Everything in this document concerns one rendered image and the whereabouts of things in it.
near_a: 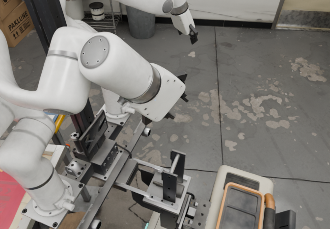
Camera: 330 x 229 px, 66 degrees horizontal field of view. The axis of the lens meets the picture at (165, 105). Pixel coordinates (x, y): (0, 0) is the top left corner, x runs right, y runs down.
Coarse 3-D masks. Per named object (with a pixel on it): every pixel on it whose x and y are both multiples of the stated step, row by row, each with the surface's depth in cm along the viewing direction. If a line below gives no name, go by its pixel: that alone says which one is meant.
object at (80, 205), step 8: (56, 120) 132; (56, 128) 129; (56, 136) 139; (56, 144) 145; (64, 144) 149; (64, 160) 157; (88, 192) 204; (96, 192) 204; (80, 200) 199; (88, 200) 198; (80, 208) 195
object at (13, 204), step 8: (0, 176) 110; (8, 176) 110; (16, 192) 105; (24, 192) 105; (16, 200) 102; (8, 208) 100; (16, 208) 100; (0, 216) 98; (8, 216) 98; (0, 224) 96; (8, 224) 96
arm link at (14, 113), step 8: (0, 104) 60; (8, 104) 62; (0, 112) 60; (8, 112) 62; (16, 112) 65; (24, 112) 66; (32, 112) 67; (40, 112) 68; (0, 120) 60; (8, 120) 62; (16, 120) 69; (40, 120) 68; (48, 120) 69; (0, 128) 60; (0, 136) 61
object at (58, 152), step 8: (0, 144) 117; (48, 144) 117; (48, 152) 115; (56, 152) 114; (64, 152) 117; (56, 160) 111; (56, 168) 110; (24, 216) 94; (24, 224) 92; (32, 224) 95
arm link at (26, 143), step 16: (16, 128) 65; (32, 128) 65; (48, 128) 69; (16, 144) 61; (32, 144) 63; (0, 160) 60; (16, 160) 60; (32, 160) 63; (48, 160) 72; (16, 176) 64; (32, 176) 66; (48, 176) 71
